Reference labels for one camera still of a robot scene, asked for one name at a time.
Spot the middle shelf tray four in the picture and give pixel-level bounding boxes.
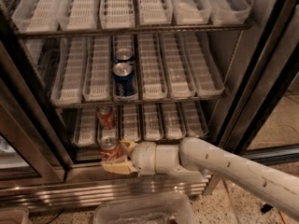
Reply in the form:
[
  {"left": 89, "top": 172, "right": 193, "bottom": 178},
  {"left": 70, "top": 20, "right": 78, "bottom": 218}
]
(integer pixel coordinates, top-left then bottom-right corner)
[{"left": 137, "top": 35, "right": 167, "bottom": 100}]

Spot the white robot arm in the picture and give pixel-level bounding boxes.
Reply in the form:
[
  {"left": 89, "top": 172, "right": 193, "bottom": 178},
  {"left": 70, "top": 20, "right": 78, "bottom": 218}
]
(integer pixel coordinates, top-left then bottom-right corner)
[{"left": 101, "top": 137, "right": 299, "bottom": 220}]

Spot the bottom shelf tray four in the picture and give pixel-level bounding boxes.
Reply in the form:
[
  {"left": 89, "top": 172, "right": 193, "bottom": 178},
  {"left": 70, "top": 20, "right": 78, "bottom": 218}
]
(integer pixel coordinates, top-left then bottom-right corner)
[{"left": 143, "top": 104, "right": 163, "bottom": 141}]

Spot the bottom shelf tray one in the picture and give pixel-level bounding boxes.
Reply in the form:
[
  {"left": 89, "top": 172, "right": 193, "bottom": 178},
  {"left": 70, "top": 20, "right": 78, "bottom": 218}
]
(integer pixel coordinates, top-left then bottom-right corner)
[{"left": 73, "top": 107, "right": 96, "bottom": 147}]

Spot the fridge door right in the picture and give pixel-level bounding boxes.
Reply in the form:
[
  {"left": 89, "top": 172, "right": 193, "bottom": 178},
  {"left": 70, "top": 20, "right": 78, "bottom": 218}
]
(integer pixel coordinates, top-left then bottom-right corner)
[{"left": 209, "top": 0, "right": 299, "bottom": 154}]

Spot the fridge door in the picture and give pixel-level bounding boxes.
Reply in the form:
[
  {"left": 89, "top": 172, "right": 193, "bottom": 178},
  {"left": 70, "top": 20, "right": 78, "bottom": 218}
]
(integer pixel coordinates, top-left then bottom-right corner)
[
  {"left": 209, "top": 0, "right": 299, "bottom": 154},
  {"left": 0, "top": 45, "right": 73, "bottom": 189}
]

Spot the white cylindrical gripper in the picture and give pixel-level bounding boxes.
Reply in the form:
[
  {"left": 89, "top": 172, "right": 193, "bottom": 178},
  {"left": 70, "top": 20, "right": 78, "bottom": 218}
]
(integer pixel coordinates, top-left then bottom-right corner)
[{"left": 101, "top": 140, "right": 156, "bottom": 175}]

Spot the shelf tray five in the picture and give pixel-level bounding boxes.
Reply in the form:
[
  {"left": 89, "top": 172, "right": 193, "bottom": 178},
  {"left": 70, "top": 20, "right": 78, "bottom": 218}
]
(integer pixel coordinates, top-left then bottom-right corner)
[
  {"left": 160, "top": 34, "right": 195, "bottom": 99},
  {"left": 171, "top": 0, "right": 212, "bottom": 25},
  {"left": 162, "top": 103, "right": 186, "bottom": 139}
]

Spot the top shelf tray two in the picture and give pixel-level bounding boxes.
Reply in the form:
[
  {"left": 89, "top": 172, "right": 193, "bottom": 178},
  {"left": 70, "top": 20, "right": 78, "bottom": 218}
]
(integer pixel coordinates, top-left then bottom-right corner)
[{"left": 57, "top": 0, "right": 99, "bottom": 31}]

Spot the top shelf tray one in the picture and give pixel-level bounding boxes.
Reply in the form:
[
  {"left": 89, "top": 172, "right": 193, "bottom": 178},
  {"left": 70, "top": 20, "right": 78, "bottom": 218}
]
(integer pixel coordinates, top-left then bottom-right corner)
[{"left": 12, "top": 0, "right": 62, "bottom": 33}]

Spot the red coke can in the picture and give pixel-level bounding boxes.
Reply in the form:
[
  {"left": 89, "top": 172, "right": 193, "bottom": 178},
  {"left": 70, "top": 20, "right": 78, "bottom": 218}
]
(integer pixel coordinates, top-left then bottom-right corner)
[
  {"left": 97, "top": 106, "right": 115, "bottom": 130},
  {"left": 99, "top": 137, "right": 121, "bottom": 161}
]

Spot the blue pepsi can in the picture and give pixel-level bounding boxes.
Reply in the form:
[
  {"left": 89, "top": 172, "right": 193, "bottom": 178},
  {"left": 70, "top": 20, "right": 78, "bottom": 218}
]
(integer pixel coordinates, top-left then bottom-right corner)
[
  {"left": 112, "top": 63, "right": 135, "bottom": 97},
  {"left": 114, "top": 49, "right": 135, "bottom": 65}
]

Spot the top shelf tray four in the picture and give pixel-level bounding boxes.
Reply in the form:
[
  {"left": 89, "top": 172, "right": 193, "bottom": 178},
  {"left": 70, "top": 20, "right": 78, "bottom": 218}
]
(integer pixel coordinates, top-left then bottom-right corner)
[{"left": 137, "top": 0, "right": 173, "bottom": 25}]

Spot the stainless steel fridge base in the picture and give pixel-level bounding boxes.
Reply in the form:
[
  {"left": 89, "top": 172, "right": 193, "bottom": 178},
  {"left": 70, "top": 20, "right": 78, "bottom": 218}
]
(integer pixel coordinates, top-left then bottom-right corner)
[{"left": 0, "top": 162, "right": 220, "bottom": 212}]

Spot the top shelf tray six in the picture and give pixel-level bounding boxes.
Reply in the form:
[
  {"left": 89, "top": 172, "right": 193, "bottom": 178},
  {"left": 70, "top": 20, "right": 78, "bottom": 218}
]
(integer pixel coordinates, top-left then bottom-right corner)
[{"left": 209, "top": 0, "right": 250, "bottom": 25}]

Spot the clear plastic bin on floor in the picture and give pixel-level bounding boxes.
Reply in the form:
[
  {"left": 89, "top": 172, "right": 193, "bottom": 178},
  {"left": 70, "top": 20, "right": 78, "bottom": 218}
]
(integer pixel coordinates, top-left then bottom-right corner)
[{"left": 93, "top": 192, "right": 195, "bottom": 224}]

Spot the middle shelf tray three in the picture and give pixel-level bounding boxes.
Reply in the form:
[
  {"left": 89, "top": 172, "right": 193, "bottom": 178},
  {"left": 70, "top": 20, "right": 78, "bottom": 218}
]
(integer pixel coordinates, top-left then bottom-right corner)
[{"left": 113, "top": 35, "right": 137, "bottom": 101}]

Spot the shelf tray two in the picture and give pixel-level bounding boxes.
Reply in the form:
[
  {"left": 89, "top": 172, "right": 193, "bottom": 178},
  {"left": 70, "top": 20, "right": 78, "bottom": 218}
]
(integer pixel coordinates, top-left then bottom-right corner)
[
  {"left": 57, "top": 0, "right": 99, "bottom": 31},
  {"left": 97, "top": 107, "right": 118, "bottom": 143},
  {"left": 82, "top": 36, "right": 111, "bottom": 102}
]

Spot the middle shelf tray one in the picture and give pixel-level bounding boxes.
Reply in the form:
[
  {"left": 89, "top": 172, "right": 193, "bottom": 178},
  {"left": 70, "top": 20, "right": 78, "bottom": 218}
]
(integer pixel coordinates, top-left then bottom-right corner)
[{"left": 51, "top": 37, "right": 88, "bottom": 105}]

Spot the shelf tray four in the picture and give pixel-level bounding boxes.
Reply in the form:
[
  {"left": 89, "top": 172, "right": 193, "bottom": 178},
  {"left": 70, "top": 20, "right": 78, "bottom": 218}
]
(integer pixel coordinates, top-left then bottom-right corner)
[
  {"left": 137, "top": 35, "right": 167, "bottom": 100},
  {"left": 143, "top": 104, "right": 163, "bottom": 141},
  {"left": 137, "top": 0, "right": 173, "bottom": 25}
]

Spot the front blue pepsi can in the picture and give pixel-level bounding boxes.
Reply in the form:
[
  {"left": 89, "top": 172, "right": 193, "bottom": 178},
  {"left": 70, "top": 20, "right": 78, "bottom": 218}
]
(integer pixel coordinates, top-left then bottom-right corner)
[{"left": 112, "top": 63, "right": 135, "bottom": 97}]

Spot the black stand leg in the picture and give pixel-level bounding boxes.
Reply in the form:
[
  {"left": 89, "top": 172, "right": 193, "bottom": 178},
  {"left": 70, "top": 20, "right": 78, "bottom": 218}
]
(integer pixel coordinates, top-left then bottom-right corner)
[{"left": 261, "top": 203, "right": 273, "bottom": 214}]

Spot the shelf tray three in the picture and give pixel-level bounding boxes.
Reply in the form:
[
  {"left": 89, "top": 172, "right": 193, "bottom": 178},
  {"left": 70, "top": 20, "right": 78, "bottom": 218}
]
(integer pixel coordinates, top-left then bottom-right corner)
[
  {"left": 99, "top": 0, "right": 135, "bottom": 29},
  {"left": 113, "top": 35, "right": 137, "bottom": 101},
  {"left": 121, "top": 105, "right": 140, "bottom": 142}
]

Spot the shelf tray six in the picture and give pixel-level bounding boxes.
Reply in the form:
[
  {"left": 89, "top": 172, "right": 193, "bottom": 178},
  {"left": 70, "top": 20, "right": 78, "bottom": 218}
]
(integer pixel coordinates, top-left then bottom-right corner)
[
  {"left": 182, "top": 32, "right": 224, "bottom": 97},
  {"left": 181, "top": 102, "right": 208, "bottom": 138},
  {"left": 209, "top": 0, "right": 250, "bottom": 25}
]

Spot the top shelf tray three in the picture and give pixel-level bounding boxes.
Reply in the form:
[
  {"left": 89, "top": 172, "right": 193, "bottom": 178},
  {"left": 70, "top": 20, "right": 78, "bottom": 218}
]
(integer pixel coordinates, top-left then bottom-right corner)
[{"left": 99, "top": 0, "right": 135, "bottom": 29}]

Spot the middle shelf tray two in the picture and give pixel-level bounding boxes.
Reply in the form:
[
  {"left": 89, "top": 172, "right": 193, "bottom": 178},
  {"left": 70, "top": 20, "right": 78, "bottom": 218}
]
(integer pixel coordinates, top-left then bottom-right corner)
[{"left": 82, "top": 36, "right": 111, "bottom": 102}]

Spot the rear blue pepsi can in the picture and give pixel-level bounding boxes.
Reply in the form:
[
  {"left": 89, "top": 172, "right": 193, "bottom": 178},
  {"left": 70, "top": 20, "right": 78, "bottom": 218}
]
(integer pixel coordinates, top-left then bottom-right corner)
[{"left": 114, "top": 49, "right": 135, "bottom": 65}]

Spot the middle shelf tray five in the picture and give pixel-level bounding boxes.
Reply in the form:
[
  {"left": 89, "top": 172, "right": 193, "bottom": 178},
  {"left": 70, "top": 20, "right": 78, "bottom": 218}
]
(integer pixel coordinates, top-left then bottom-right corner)
[{"left": 160, "top": 34, "right": 195, "bottom": 99}]

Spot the fridge door left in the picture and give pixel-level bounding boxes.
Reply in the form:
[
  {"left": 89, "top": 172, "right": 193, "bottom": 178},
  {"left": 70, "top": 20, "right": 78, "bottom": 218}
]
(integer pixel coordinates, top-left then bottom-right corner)
[{"left": 0, "top": 45, "right": 73, "bottom": 189}]

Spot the bottom shelf tray two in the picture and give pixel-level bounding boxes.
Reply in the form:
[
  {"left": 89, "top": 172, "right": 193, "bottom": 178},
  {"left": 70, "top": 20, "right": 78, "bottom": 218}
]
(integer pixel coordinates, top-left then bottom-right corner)
[{"left": 97, "top": 107, "right": 118, "bottom": 143}]

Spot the bottom shelf tray three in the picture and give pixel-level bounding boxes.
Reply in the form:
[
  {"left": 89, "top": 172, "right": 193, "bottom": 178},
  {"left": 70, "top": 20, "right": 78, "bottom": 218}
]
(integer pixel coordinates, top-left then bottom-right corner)
[{"left": 121, "top": 105, "right": 140, "bottom": 142}]

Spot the bottom shelf tray six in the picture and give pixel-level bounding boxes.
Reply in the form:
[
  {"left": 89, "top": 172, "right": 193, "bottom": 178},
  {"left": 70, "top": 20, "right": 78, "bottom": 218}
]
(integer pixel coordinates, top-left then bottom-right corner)
[{"left": 181, "top": 102, "right": 208, "bottom": 138}]

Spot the small clear container corner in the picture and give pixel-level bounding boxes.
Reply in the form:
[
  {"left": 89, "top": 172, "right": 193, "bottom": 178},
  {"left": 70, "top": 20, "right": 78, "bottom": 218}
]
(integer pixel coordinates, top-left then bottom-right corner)
[{"left": 0, "top": 208, "right": 32, "bottom": 224}]

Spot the middle shelf tray six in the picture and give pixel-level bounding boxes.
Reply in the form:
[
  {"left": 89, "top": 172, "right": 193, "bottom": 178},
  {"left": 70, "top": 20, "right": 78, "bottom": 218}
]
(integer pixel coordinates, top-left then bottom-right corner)
[{"left": 182, "top": 32, "right": 224, "bottom": 97}]

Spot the orange cable on floor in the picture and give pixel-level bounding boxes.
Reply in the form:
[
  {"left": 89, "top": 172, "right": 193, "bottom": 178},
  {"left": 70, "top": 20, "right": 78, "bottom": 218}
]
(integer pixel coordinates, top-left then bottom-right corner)
[{"left": 278, "top": 210, "right": 288, "bottom": 224}]

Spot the top shelf tray five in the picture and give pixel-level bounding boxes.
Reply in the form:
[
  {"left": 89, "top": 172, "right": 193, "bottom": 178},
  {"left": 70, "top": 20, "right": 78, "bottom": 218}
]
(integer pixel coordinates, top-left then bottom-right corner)
[{"left": 171, "top": 0, "right": 212, "bottom": 25}]

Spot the shelf tray one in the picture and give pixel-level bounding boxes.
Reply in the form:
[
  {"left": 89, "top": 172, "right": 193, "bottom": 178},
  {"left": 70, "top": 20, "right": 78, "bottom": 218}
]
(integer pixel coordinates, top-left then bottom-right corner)
[
  {"left": 51, "top": 37, "right": 88, "bottom": 105},
  {"left": 73, "top": 107, "right": 96, "bottom": 147},
  {"left": 12, "top": 0, "right": 62, "bottom": 33}
]

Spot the bottom shelf tray five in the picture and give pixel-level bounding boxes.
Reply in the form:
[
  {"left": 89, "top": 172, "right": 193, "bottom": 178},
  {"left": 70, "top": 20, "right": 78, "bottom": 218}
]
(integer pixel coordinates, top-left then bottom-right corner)
[{"left": 162, "top": 103, "right": 186, "bottom": 139}]

